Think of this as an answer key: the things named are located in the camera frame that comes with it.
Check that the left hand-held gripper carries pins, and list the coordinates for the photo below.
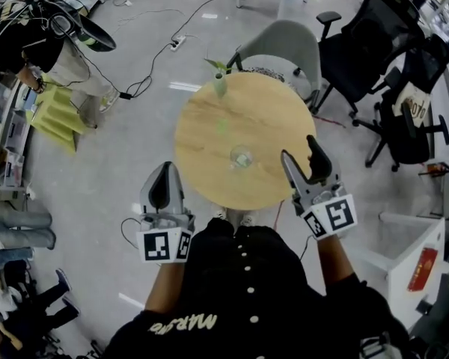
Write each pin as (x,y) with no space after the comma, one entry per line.
(155,245)

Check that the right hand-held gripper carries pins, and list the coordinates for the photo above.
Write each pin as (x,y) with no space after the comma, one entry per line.
(336,213)

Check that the clear drinking glass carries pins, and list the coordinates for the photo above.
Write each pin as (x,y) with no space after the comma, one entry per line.
(235,153)

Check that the person's right forearm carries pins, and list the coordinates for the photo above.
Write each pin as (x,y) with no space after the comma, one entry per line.
(335,260)

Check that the person's left forearm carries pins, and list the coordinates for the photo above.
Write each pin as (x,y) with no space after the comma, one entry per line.
(164,286)

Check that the person's white shoe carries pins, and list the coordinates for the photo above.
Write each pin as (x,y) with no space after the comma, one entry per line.
(220,212)
(247,220)

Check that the round wooden table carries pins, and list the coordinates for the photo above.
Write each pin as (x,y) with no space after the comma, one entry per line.
(217,170)

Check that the black mesh office chair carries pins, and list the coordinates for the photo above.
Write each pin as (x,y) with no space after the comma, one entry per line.
(411,140)
(374,43)

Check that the patterned seat cushion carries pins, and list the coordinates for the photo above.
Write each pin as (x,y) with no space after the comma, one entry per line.
(265,73)

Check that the white desk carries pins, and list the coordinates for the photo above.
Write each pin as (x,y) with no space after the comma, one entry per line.
(411,245)

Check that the green vase with plant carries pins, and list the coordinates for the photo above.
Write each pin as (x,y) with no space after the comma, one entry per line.
(220,86)

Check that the beige printed tote bag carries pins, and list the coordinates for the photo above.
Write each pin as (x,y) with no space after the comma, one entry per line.
(419,107)

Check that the green step stool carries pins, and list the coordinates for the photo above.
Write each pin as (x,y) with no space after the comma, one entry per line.
(56,118)

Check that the grey shell chair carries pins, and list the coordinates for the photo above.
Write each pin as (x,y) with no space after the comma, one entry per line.
(288,39)

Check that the person's black buttoned shirt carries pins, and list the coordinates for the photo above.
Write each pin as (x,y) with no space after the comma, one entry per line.
(247,305)

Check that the red box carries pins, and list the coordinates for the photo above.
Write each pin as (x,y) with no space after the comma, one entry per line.
(423,269)

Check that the white power strip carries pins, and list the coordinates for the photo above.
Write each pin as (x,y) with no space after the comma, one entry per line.
(177,43)

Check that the white storage shelf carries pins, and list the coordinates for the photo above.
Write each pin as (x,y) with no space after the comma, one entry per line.
(7,137)

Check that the white waist device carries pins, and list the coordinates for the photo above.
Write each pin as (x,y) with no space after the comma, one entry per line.
(374,346)

